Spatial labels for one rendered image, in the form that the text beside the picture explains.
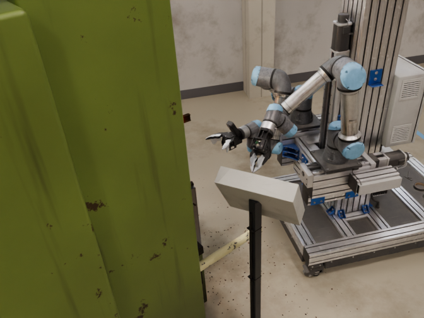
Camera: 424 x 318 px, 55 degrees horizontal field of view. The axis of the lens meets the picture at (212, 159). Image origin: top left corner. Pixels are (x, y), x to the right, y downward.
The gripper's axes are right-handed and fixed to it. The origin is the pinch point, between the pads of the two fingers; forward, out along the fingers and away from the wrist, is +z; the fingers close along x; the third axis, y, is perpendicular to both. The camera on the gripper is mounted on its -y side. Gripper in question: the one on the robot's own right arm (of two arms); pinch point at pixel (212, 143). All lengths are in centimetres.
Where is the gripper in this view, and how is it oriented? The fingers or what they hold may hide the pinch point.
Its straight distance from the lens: 225.8
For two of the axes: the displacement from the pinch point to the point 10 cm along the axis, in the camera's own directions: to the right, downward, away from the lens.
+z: -7.9, 3.8, -4.9
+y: 0.6, 8.3, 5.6
